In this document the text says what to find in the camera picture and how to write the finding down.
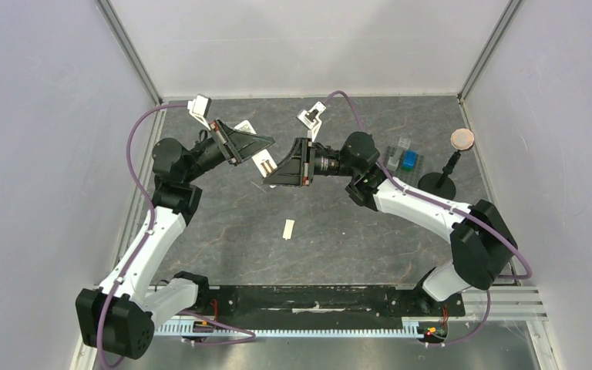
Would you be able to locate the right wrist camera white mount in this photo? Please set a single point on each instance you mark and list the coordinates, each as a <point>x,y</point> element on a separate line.
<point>311,119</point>

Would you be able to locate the white slotted cable duct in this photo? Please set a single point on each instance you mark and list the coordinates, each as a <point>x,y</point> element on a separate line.
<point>186,326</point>

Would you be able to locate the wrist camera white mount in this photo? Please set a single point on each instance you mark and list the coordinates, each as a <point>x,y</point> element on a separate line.
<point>311,119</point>
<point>198,108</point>

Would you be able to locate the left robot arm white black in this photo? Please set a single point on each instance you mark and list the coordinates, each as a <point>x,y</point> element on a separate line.
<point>120,315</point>

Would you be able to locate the white remote control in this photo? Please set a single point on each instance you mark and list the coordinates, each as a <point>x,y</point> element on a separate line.
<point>263,160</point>

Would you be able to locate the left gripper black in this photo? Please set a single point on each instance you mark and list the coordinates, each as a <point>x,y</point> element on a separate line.
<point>239,144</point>

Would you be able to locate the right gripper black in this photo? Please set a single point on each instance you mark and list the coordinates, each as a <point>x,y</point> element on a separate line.
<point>305,163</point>

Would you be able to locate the clear plastic block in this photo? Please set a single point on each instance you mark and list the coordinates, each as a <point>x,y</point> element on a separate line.
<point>404,143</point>

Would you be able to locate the grey lego brick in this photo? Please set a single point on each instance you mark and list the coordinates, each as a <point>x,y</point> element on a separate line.
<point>393,163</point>

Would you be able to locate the grey lego baseplate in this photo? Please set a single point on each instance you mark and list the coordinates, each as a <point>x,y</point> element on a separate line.
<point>411,178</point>

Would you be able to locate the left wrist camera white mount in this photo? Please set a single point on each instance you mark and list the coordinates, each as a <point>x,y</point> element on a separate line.
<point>198,108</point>

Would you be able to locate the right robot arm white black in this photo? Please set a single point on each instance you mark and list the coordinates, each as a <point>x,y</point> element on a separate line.
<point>481,243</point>

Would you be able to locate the white battery cover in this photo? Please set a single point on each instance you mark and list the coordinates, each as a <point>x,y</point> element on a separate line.
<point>288,229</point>

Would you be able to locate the blue lego brick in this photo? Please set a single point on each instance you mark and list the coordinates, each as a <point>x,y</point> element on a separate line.
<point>409,160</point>

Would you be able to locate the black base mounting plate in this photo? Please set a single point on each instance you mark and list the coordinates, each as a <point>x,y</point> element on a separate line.
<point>322,307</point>

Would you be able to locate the black stand with pink disc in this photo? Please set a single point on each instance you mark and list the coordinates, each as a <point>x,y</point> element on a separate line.
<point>439,183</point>

